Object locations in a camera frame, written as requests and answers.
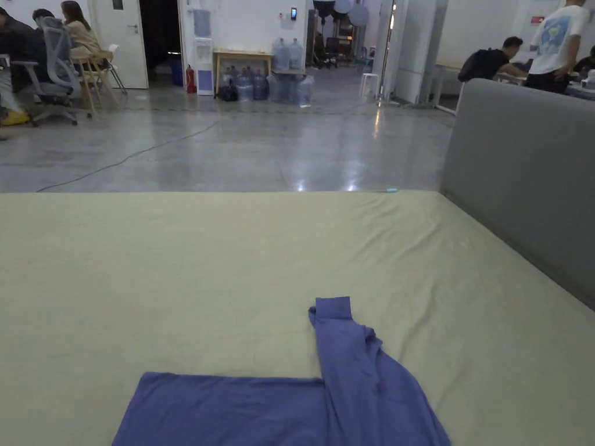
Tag white water dispenser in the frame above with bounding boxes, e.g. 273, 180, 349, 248
194, 37, 214, 96

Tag black floor cable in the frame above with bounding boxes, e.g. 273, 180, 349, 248
35, 99, 372, 193

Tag wooden chair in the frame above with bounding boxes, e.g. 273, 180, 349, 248
70, 50, 120, 109

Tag blue long-sleeved shirt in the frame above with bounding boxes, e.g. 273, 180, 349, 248
110, 295, 453, 446

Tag bed with beige sheet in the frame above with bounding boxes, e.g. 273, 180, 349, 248
0, 189, 595, 446

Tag white door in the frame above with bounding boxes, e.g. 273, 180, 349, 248
88, 0, 150, 90

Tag grey office chair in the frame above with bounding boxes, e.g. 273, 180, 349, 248
10, 16, 94, 127

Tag wooden table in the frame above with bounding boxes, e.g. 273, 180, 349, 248
212, 48, 275, 98

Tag group of people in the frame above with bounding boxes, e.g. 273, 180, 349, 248
0, 0, 102, 140

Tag grey padded headboard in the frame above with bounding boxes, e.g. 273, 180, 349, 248
439, 77, 595, 311

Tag group of water bottles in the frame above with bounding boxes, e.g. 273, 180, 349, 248
222, 37, 316, 107

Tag white desk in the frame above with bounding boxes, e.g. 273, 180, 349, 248
431, 60, 528, 114

